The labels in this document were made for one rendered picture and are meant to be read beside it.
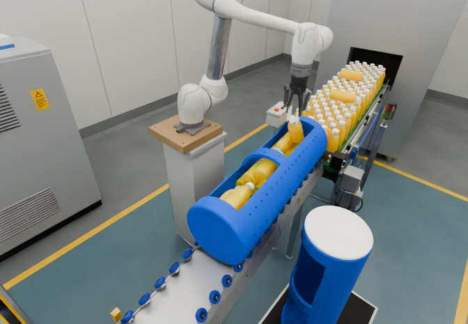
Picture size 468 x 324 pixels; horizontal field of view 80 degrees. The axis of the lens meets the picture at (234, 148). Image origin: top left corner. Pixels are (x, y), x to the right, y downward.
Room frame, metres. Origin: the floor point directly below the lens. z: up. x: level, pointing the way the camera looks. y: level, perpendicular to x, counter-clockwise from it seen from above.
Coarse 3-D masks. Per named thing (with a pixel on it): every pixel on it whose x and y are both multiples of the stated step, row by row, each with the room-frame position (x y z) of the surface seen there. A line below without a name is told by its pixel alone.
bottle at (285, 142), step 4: (288, 132) 1.38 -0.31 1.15; (284, 136) 1.34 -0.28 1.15; (288, 136) 1.34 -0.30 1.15; (280, 140) 1.30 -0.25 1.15; (284, 140) 1.29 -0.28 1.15; (288, 140) 1.30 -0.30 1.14; (276, 144) 1.27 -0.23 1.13; (280, 144) 1.26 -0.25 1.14; (284, 144) 1.26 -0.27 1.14; (288, 144) 1.28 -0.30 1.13; (292, 144) 1.33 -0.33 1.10; (280, 148) 1.24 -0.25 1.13; (284, 148) 1.25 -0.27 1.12; (288, 148) 1.28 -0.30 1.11; (284, 152) 1.26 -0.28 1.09
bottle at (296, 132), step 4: (288, 124) 1.24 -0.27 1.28; (296, 124) 1.22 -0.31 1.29; (300, 124) 1.24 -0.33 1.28; (288, 128) 1.24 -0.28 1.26; (292, 128) 1.22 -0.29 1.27; (296, 128) 1.22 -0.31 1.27; (300, 128) 1.23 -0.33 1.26; (292, 132) 1.23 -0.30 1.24; (296, 132) 1.23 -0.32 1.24; (300, 132) 1.24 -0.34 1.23; (292, 136) 1.26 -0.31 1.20; (296, 136) 1.25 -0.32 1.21; (300, 136) 1.26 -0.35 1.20; (292, 140) 1.29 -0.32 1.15; (296, 140) 1.27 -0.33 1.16; (300, 140) 1.28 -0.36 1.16
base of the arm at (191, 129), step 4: (176, 124) 1.57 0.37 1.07; (180, 124) 1.54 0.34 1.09; (184, 124) 1.51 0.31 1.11; (188, 124) 1.51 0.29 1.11; (192, 124) 1.51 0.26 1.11; (196, 124) 1.51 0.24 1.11; (200, 124) 1.53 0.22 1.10; (204, 124) 1.57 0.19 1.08; (208, 124) 1.58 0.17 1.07; (176, 128) 1.54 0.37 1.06; (180, 128) 1.49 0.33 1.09; (184, 128) 1.50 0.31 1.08; (188, 128) 1.50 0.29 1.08; (192, 128) 1.50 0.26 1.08; (196, 128) 1.51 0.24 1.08; (200, 128) 1.52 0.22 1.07; (204, 128) 1.55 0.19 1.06; (180, 132) 1.48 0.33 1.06; (188, 132) 1.48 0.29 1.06; (192, 132) 1.47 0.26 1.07; (196, 132) 1.49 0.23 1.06
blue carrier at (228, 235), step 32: (320, 128) 1.34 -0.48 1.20; (256, 160) 1.22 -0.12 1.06; (288, 160) 1.03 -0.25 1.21; (224, 192) 0.97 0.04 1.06; (256, 192) 0.81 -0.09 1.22; (288, 192) 0.91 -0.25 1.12; (192, 224) 0.75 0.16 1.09; (224, 224) 0.66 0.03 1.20; (256, 224) 0.70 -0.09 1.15; (224, 256) 0.66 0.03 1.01
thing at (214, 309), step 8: (312, 176) 1.27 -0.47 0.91; (304, 184) 1.19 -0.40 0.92; (288, 208) 1.01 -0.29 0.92; (280, 216) 0.95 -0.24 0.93; (272, 224) 0.89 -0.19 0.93; (272, 232) 0.86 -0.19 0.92; (264, 240) 0.81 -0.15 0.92; (256, 248) 0.76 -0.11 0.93; (248, 264) 0.69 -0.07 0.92; (240, 272) 0.65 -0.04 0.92; (224, 288) 0.57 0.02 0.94; (232, 288) 0.58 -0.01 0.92; (224, 296) 0.55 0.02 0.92; (216, 304) 0.52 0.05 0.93; (208, 312) 0.49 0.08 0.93; (208, 320) 0.47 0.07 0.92
